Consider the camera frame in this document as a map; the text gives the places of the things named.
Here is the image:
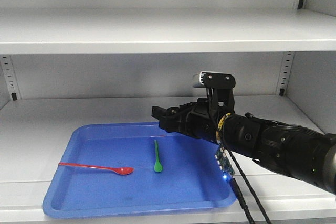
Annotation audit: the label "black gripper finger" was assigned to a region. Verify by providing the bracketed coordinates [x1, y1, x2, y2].
[159, 119, 176, 132]
[151, 106, 167, 119]

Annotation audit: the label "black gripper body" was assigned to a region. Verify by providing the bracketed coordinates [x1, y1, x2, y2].
[166, 98, 221, 144]

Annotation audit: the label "green plastic spoon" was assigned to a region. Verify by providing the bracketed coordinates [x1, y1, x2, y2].
[154, 140, 163, 173]

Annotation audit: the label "red plastic spoon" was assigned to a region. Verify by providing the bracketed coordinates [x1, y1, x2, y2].
[58, 162, 134, 175]

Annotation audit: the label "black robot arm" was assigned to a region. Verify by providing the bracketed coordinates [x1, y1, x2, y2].
[152, 98, 335, 194]

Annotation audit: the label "upper grey cabinet shelf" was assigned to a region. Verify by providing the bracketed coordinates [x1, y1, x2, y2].
[1, 8, 335, 55]

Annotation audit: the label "green circuit board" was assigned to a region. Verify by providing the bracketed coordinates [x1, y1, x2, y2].
[214, 147, 235, 176]

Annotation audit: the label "blue plastic tray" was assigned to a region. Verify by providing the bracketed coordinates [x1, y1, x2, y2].
[43, 122, 236, 219]

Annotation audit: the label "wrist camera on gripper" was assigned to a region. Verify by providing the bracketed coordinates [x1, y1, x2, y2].
[192, 71, 236, 115]

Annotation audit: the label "black cables on arm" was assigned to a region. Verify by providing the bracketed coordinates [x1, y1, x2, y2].
[207, 89, 272, 224]

